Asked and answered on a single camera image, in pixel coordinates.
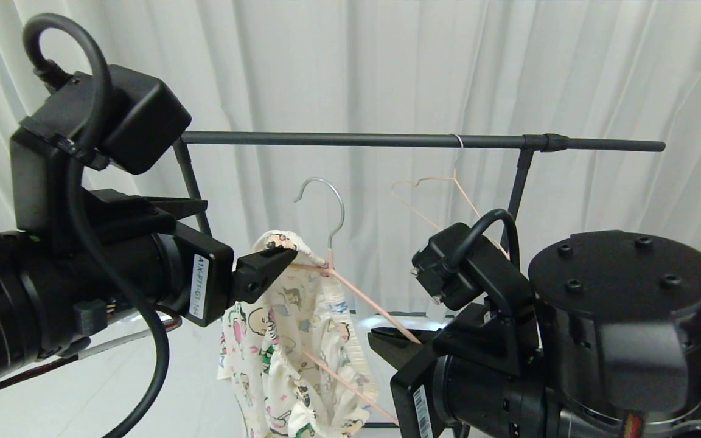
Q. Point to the pink clothes hanger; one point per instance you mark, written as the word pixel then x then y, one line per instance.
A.
pixel 330 258
pixel 460 143

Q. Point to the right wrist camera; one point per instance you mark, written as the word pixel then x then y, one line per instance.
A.
pixel 478 274

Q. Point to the white curtain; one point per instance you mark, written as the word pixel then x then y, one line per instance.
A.
pixel 387 61

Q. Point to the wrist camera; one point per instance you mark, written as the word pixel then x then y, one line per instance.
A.
pixel 478 274
pixel 143 121

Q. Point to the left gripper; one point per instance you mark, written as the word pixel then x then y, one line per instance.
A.
pixel 113 274

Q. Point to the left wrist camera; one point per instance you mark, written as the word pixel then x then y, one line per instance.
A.
pixel 143 121

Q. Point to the cream printed garment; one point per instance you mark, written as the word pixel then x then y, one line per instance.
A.
pixel 302 316

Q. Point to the black clothes rack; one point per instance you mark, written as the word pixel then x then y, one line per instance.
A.
pixel 387 140

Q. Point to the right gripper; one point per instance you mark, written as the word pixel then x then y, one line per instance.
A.
pixel 478 395

